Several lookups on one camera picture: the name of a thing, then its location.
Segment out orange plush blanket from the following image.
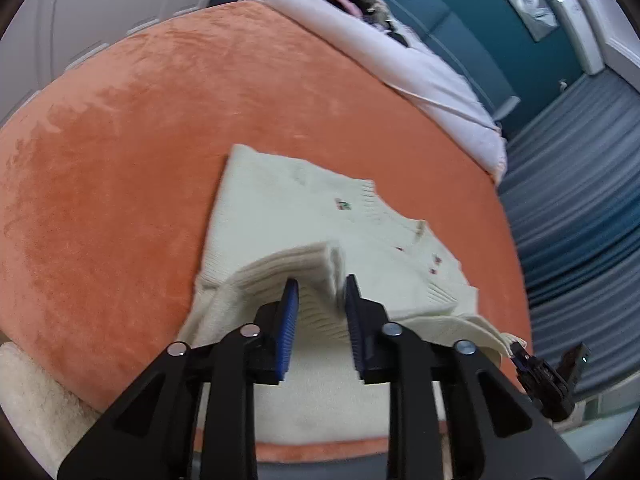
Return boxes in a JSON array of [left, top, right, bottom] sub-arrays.
[[0, 0, 533, 466]]

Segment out grey wall picture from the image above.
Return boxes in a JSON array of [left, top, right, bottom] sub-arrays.
[[480, 0, 558, 43]]

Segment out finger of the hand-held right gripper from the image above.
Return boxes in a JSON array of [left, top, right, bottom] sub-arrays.
[[560, 342, 592, 392], [510, 338, 538, 381]]

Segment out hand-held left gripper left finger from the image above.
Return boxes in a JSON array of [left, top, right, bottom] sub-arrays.
[[56, 278, 301, 480]]

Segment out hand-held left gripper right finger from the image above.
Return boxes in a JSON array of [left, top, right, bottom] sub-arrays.
[[344, 274, 586, 480]]

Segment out white pink duvet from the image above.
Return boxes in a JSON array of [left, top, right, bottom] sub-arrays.
[[240, 0, 508, 183]]

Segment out cream knit sweater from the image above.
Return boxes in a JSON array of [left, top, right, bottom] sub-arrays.
[[177, 144, 516, 446]]

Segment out cream fluffy rug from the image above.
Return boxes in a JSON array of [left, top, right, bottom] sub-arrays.
[[0, 342, 101, 478]]

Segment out white wall appliance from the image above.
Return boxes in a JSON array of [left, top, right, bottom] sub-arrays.
[[547, 0, 606, 76]]

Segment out blue grey curtain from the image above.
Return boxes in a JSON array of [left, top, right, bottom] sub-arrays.
[[495, 67, 640, 401]]

